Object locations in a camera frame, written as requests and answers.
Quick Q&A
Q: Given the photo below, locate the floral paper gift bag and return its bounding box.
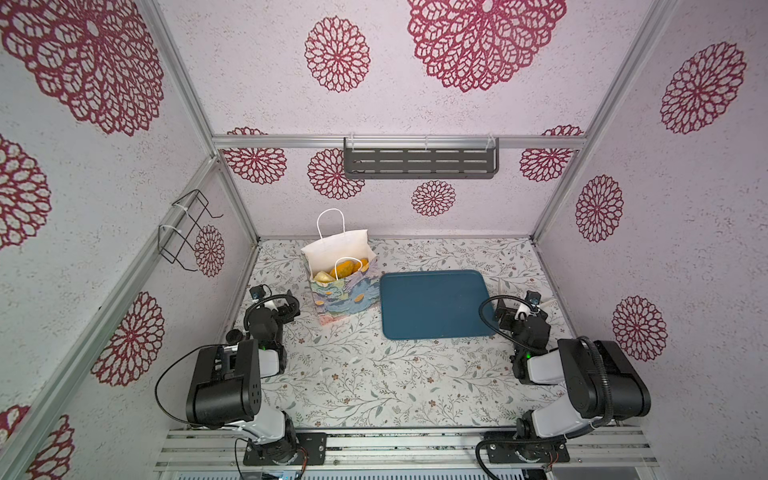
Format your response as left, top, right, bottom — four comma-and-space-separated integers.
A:
301, 216, 382, 325

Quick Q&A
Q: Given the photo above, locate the striped bread roll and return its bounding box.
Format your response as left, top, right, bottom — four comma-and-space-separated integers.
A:
313, 271, 336, 284

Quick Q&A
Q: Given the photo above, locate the croissant bread top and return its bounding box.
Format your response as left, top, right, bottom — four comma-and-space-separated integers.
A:
329, 257, 369, 280

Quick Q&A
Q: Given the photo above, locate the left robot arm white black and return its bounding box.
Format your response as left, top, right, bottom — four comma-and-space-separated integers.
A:
185, 292, 300, 464

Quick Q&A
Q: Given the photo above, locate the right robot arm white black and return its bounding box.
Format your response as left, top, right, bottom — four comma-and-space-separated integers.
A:
492, 300, 651, 444

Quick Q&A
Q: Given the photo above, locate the teal serving tray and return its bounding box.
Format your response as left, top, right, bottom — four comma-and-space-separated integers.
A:
379, 270, 493, 341

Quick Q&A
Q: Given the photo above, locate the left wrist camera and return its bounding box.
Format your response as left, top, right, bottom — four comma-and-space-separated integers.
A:
249, 284, 278, 311

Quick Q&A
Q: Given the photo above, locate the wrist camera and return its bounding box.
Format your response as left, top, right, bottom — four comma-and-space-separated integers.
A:
516, 290, 541, 316
249, 284, 278, 311

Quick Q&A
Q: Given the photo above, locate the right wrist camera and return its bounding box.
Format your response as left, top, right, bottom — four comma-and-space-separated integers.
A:
516, 290, 541, 316

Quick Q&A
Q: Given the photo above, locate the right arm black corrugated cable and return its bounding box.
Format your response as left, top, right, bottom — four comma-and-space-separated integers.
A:
473, 293, 617, 480

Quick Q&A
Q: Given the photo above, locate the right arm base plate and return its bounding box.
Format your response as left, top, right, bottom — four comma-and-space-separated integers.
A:
480, 431, 571, 465

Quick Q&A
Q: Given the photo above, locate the black wire wall rack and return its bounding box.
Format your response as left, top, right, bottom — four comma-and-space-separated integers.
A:
156, 189, 223, 273

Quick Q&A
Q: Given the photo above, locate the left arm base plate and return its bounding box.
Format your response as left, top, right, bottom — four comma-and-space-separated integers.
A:
242, 432, 328, 467

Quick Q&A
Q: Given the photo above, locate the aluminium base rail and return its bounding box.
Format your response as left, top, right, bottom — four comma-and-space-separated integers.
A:
152, 426, 658, 478

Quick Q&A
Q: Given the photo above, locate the grey wall shelf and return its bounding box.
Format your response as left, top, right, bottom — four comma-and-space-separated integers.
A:
342, 137, 499, 180

